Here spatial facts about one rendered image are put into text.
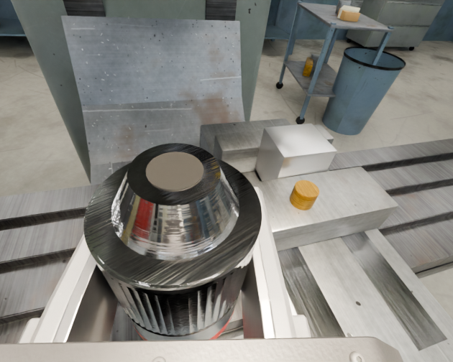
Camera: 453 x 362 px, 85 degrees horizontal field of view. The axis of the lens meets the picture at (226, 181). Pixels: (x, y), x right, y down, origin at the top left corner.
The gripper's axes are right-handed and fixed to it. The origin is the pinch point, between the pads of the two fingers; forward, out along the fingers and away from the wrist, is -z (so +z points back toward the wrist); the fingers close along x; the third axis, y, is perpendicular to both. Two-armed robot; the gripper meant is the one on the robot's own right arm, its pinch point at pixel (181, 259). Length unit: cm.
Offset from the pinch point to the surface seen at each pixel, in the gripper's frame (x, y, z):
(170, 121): 6.8, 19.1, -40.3
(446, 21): -484, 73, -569
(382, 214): -18.3, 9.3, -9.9
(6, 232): 23.1, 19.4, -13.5
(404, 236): -29.3, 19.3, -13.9
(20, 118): 152, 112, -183
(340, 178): -15.0, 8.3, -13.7
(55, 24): 26, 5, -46
